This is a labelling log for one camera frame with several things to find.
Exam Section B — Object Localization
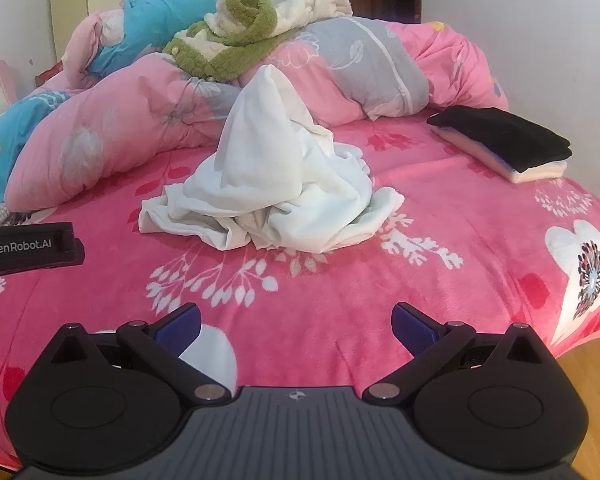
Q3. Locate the white sweatshirt with orange print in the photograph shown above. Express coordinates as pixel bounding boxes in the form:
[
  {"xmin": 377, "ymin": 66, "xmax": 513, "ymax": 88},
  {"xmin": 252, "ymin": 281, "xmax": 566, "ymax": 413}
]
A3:
[{"xmin": 139, "ymin": 65, "xmax": 405, "ymax": 253}]

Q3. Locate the green and cream fleece garment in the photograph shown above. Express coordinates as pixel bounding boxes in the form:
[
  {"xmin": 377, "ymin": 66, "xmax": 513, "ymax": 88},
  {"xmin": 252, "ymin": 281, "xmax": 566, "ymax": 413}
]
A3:
[{"xmin": 162, "ymin": 0, "xmax": 355, "ymax": 83}]

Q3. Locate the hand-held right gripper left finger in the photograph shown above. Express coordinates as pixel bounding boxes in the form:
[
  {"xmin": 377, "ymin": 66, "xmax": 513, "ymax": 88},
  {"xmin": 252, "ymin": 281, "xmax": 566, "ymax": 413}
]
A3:
[{"xmin": 44, "ymin": 303, "xmax": 232, "ymax": 406}]

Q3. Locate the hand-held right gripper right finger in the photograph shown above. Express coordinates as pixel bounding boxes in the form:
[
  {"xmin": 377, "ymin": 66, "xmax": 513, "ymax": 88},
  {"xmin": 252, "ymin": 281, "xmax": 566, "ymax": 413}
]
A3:
[{"xmin": 362, "ymin": 303, "xmax": 551, "ymax": 406}]

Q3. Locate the blue patterned quilt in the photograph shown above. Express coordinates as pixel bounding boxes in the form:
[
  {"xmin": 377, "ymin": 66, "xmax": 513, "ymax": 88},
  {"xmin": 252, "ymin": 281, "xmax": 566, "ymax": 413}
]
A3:
[{"xmin": 0, "ymin": 0, "xmax": 218, "ymax": 206}]

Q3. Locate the pink and grey floral duvet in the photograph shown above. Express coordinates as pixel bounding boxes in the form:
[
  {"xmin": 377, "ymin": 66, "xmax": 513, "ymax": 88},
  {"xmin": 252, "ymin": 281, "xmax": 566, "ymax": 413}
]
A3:
[{"xmin": 4, "ymin": 16, "xmax": 510, "ymax": 213}]

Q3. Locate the cream wardrobe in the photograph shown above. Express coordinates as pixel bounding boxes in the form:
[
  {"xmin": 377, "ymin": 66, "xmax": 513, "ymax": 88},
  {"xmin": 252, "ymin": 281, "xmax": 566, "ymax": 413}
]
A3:
[{"xmin": 47, "ymin": 0, "xmax": 156, "ymax": 61}]

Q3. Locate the black folded garment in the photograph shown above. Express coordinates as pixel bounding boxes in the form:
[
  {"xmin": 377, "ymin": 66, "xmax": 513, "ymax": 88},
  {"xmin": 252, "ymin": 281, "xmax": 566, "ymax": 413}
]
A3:
[{"xmin": 426, "ymin": 105, "xmax": 573, "ymax": 173}]

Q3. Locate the pink floral bed sheet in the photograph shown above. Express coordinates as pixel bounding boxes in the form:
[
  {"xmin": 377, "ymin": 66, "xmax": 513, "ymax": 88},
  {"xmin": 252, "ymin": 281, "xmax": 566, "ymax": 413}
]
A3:
[{"xmin": 0, "ymin": 120, "xmax": 600, "ymax": 471}]

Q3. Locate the cream folded garment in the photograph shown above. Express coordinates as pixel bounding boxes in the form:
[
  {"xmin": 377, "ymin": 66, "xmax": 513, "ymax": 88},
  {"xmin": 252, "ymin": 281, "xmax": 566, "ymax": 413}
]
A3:
[{"xmin": 430, "ymin": 127, "xmax": 567, "ymax": 184}]

